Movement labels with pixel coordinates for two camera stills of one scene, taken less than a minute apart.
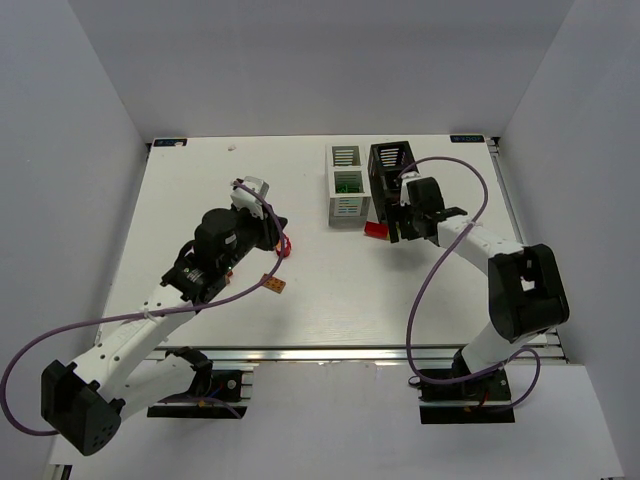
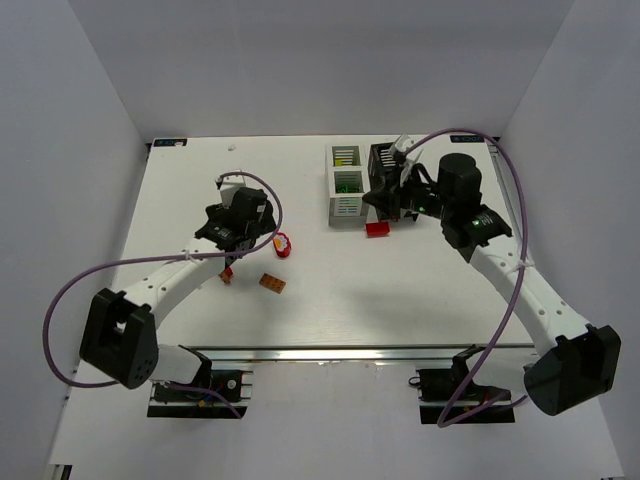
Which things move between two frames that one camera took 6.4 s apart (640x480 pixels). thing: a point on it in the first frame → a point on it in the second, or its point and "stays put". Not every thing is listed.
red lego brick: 376,230 stays put
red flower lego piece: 287,246 stays put
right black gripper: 397,220 → 392,195
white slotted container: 347,185 stays put
